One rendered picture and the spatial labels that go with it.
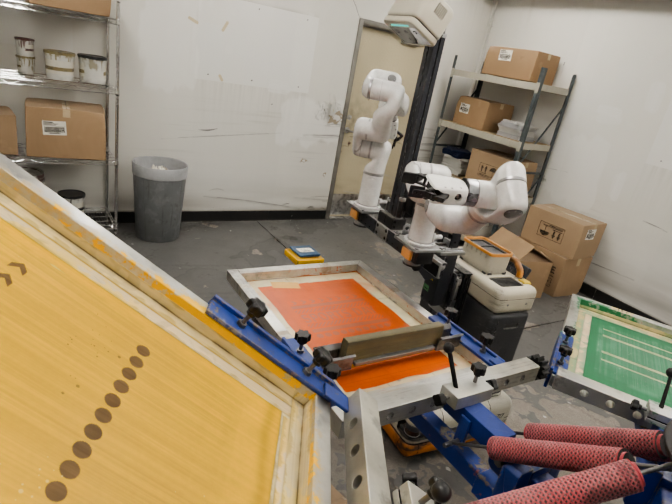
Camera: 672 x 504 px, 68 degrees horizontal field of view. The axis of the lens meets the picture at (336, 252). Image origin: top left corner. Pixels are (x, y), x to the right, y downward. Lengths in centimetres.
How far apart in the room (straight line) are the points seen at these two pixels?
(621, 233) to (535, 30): 233
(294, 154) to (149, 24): 179
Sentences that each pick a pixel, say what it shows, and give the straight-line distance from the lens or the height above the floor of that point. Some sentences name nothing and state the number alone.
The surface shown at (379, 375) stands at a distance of 146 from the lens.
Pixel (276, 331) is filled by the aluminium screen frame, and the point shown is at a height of 99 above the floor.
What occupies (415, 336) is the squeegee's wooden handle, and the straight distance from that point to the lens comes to 152.
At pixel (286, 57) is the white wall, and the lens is 512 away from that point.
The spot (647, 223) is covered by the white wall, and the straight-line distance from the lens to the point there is 523.
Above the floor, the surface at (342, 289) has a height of 95.
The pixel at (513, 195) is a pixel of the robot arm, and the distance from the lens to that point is 132.
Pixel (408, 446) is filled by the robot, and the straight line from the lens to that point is 257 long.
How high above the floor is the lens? 177
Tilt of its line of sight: 21 degrees down
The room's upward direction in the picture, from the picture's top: 11 degrees clockwise
